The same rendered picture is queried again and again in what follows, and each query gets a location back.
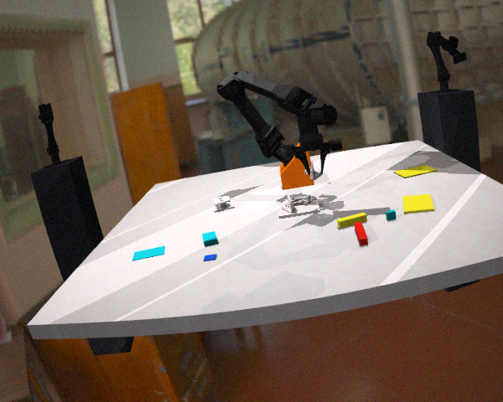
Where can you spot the yellow rectangular block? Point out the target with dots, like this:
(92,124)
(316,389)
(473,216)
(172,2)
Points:
(351,220)

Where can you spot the red rectangular bar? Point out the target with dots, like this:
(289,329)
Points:
(361,234)

